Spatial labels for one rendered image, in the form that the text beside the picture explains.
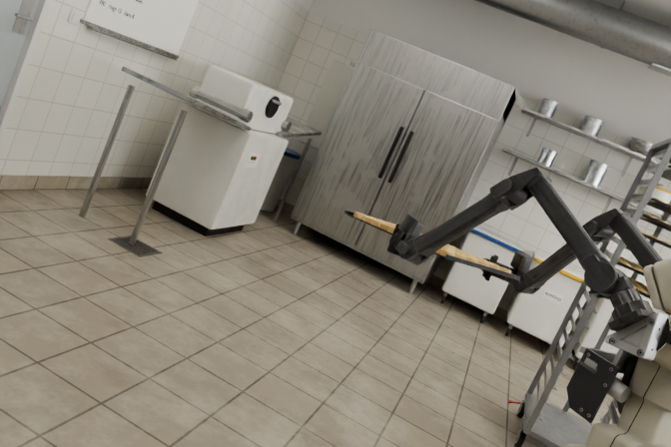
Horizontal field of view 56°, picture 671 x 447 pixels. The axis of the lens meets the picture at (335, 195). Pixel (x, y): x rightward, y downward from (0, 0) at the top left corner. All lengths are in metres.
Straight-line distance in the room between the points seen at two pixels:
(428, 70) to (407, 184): 1.03
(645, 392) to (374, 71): 4.45
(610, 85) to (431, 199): 2.12
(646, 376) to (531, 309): 4.17
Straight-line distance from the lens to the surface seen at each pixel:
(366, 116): 5.77
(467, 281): 5.92
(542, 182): 1.85
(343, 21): 6.96
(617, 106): 6.60
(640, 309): 1.62
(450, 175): 5.61
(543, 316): 5.96
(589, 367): 1.82
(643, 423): 1.83
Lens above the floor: 1.30
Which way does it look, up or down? 8 degrees down
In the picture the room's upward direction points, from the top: 24 degrees clockwise
